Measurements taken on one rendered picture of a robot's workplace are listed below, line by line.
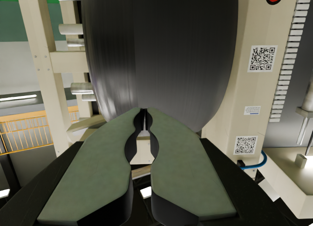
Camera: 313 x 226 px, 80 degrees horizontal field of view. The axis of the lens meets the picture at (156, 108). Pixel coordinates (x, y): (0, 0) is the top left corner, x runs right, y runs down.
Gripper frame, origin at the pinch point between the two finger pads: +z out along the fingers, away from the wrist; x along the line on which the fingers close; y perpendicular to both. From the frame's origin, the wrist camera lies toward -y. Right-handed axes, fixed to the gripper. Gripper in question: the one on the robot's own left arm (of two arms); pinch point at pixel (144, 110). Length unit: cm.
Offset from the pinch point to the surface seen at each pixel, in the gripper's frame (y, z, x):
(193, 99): 10.5, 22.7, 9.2
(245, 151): 39, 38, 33
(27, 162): 662, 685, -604
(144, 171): 400, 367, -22
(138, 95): 9.2, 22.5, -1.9
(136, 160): 64, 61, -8
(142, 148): 57, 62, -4
